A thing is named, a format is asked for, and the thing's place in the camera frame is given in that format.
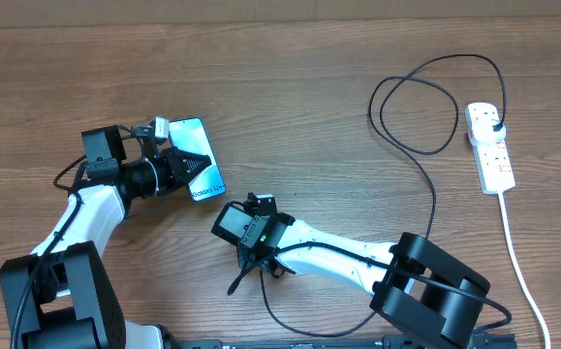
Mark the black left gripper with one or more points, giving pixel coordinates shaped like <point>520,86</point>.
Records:
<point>172,159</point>

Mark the blue Galaxy smartphone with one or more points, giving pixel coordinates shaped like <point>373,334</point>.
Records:
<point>189,135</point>

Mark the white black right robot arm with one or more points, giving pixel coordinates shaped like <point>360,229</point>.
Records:
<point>416,286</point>

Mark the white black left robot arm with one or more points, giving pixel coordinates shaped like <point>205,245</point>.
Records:
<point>59,295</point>

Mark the white charger plug adapter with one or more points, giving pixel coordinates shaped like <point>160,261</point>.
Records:
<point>481,119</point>

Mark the white power extension strip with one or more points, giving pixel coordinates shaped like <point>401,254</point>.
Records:
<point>494,168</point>

